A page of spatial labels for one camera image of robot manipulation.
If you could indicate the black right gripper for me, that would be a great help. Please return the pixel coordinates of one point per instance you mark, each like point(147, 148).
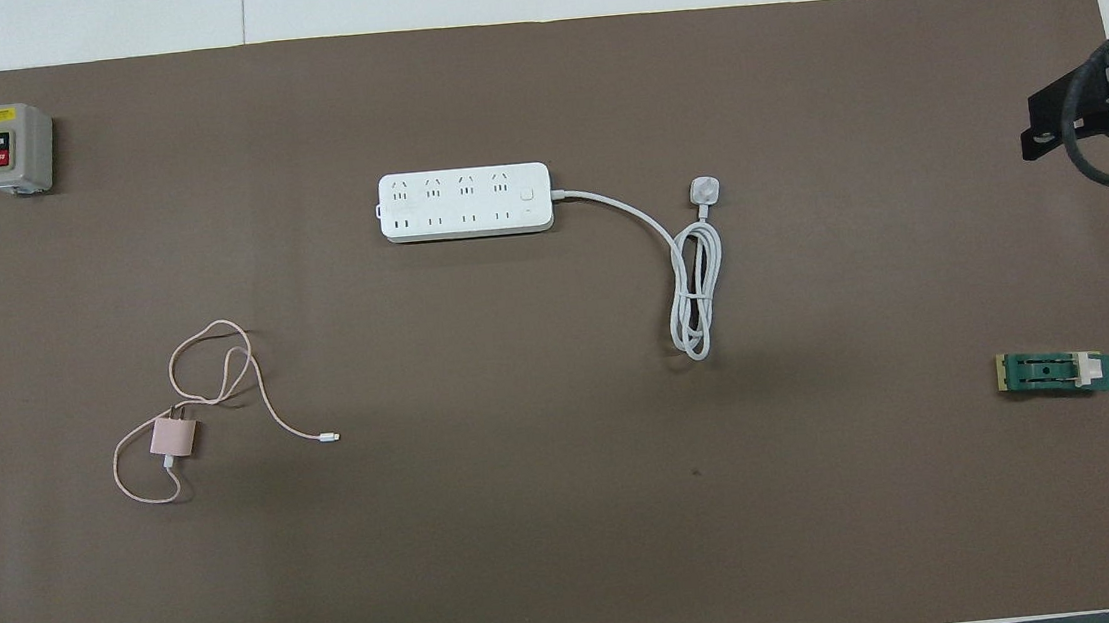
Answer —
point(1040, 123)

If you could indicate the pink charger adapter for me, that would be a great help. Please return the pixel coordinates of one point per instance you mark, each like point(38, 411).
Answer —
point(172, 437)

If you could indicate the white power strip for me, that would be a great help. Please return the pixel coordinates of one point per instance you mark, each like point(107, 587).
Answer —
point(465, 204)

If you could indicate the brown table mat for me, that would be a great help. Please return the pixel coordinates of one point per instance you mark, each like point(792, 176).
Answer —
point(572, 511)

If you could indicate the grey on-off switch box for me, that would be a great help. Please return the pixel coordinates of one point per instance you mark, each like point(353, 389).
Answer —
point(13, 148)

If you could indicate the green knife switch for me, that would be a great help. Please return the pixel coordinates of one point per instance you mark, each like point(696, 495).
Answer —
point(1047, 374)

